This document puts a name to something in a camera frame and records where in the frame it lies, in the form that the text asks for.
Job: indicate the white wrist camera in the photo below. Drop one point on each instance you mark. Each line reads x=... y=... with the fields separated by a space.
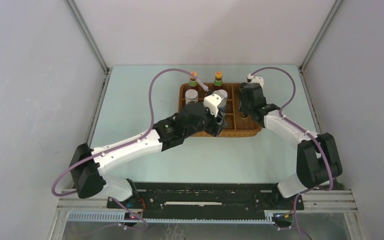
x=212 y=101
x=255 y=79

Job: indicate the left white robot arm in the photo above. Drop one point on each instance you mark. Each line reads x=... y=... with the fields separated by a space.
x=90 y=168

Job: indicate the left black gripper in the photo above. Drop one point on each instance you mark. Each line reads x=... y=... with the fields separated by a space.
x=215 y=128

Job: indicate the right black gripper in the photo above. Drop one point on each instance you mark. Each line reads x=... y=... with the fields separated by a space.
x=242 y=107

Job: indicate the yellow-cap sauce bottle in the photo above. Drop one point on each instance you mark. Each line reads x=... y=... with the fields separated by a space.
x=218 y=80
x=193 y=84

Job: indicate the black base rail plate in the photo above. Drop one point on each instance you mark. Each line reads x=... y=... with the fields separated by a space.
x=244 y=202

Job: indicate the silver-lid salt jar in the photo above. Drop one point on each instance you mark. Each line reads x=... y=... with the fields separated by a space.
x=191 y=95
x=222 y=93

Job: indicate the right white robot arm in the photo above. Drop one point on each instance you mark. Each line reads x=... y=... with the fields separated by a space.
x=317 y=157

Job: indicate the brown wicker divided basket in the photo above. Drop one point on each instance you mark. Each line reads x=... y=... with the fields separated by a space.
x=237 y=126

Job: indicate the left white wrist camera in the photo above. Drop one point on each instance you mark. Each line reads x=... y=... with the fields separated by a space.
x=212 y=101

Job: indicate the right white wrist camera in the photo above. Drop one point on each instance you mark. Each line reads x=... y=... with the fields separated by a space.
x=255 y=79

